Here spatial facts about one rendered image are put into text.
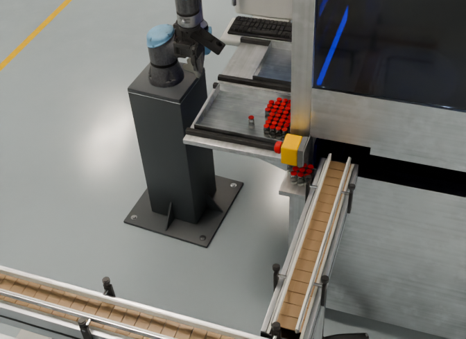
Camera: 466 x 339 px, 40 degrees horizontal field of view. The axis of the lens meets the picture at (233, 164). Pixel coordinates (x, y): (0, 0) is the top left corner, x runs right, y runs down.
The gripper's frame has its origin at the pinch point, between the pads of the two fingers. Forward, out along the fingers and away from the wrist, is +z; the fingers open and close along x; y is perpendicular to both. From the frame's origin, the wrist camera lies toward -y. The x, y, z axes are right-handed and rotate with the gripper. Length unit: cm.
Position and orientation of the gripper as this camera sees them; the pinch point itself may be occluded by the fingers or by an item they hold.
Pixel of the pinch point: (200, 74)
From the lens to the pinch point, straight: 223.4
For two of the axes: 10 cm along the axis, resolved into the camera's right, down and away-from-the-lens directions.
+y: -9.4, -1.9, 2.7
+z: 0.5, 7.2, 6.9
